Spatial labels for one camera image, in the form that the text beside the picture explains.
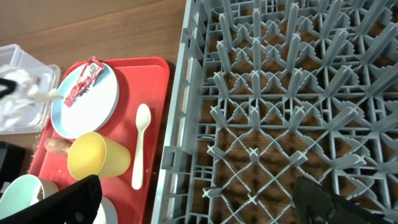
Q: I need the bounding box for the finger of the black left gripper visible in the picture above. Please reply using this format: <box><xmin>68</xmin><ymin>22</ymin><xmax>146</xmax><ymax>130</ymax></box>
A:
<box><xmin>0</xmin><ymin>78</ymin><xmax>17</xmax><ymax>98</ymax></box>

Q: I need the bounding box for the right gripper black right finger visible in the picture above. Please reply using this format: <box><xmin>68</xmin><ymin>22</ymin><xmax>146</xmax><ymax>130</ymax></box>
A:
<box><xmin>293</xmin><ymin>176</ymin><xmax>389</xmax><ymax>224</ymax></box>

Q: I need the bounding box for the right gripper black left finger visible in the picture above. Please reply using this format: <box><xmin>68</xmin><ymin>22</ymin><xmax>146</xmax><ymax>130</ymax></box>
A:
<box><xmin>1</xmin><ymin>175</ymin><xmax>103</xmax><ymax>224</ymax></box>

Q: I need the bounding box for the white tissue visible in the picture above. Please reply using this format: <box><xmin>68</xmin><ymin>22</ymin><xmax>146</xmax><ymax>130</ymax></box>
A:
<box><xmin>1</xmin><ymin>65</ymin><xmax>64</xmax><ymax>131</ymax></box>

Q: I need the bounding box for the light blue grey bowl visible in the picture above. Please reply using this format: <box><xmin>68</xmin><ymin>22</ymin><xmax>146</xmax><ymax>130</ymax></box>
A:
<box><xmin>93</xmin><ymin>197</ymin><xmax>118</xmax><ymax>224</ymax></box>

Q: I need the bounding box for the yellow plastic cup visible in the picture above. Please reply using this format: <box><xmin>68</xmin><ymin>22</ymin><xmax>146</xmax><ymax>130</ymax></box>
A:
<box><xmin>67</xmin><ymin>132</ymin><xmax>131</xmax><ymax>180</ymax></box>

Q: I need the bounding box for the mint green bowl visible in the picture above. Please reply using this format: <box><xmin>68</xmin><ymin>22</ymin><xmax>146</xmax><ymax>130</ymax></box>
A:
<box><xmin>1</xmin><ymin>174</ymin><xmax>59</xmax><ymax>219</ymax></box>

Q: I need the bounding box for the red ketchup packet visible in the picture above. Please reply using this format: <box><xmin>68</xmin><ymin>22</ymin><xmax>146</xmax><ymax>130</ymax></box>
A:
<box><xmin>64</xmin><ymin>55</ymin><xmax>104</xmax><ymax>108</ymax></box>

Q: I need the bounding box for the black waste tray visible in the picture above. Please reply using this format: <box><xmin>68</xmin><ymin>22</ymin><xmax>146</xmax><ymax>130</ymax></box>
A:
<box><xmin>1</xmin><ymin>141</ymin><xmax>26</xmax><ymax>191</ymax></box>

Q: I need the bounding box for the grey plastic dishwasher rack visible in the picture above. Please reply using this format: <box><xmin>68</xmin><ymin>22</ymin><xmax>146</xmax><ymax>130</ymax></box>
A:
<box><xmin>151</xmin><ymin>0</ymin><xmax>397</xmax><ymax>223</ymax></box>

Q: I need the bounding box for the clear plastic bin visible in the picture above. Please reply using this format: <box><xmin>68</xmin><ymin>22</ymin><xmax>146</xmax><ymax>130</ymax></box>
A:
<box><xmin>1</xmin><ymin>44</ymin><xmax>60</xmax><ymax>134</ymax></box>

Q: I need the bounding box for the brown sweet potato piece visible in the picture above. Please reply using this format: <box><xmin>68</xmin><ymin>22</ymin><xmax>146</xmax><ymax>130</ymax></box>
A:
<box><xmin>44</xmin><ymin>137</ymin><xmax>72</xmax><ymax>156</ymax></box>

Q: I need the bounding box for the light blue round plate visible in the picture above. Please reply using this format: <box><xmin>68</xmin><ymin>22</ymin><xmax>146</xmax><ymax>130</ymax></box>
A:
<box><xmin>50</xmin><ymin>64</ymin><xmax>119</xmax><ymax>139</ymax></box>

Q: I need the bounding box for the red plastic tray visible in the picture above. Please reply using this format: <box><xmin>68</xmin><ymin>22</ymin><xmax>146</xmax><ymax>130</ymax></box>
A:
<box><xmin>29</xmin><ymin>57</ymin><xmax>170</xmax><ymax>223</ymax></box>

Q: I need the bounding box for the white plastic spoon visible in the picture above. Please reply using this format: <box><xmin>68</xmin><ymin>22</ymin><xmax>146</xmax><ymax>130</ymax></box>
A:
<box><xmin>131</xmin><ymin>104</ymin><xmax>151</xmax><ymax>190</ymax></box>

